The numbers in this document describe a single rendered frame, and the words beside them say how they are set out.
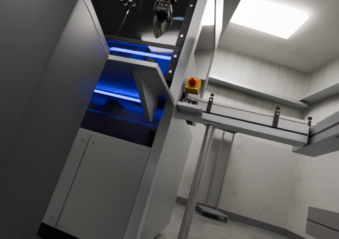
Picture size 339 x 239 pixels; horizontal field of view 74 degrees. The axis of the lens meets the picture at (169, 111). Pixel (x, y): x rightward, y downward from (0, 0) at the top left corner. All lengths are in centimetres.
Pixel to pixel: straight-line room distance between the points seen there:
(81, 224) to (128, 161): 38
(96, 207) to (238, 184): 381
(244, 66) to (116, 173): 451
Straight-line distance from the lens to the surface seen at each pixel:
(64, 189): 137
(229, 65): 527
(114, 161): 124
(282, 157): 521
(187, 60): 132
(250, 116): 131
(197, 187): 128
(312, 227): 124
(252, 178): 491
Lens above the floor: 52
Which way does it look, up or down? 14 degrees up
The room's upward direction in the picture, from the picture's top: 17 degrees clockwise
